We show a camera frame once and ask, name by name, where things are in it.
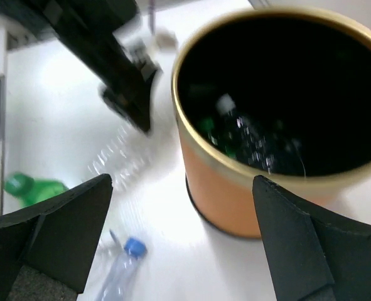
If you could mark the clear bottle white cap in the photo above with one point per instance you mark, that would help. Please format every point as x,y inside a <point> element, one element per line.
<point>243,139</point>

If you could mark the blue label water bottle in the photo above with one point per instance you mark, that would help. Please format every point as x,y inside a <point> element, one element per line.
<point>116,264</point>

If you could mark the orange cylindrical bin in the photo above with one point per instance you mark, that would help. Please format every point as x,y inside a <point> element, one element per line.
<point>300,72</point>

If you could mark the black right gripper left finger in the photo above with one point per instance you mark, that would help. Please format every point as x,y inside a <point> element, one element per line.
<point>47,249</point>

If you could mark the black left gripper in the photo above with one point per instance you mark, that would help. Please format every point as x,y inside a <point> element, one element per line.
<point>87,29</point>

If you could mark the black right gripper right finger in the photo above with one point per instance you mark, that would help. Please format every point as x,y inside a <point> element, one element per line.
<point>312,253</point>

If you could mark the green bottle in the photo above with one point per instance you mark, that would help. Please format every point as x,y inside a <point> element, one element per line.
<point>30,191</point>

